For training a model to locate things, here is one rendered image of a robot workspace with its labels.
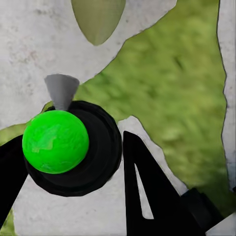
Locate insectifuge atomizer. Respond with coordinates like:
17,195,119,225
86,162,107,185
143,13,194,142
22,74,123,197

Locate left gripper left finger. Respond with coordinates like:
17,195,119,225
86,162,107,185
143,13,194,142
0,135,29,229

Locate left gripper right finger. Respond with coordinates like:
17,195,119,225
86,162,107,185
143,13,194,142
122,131,206,236

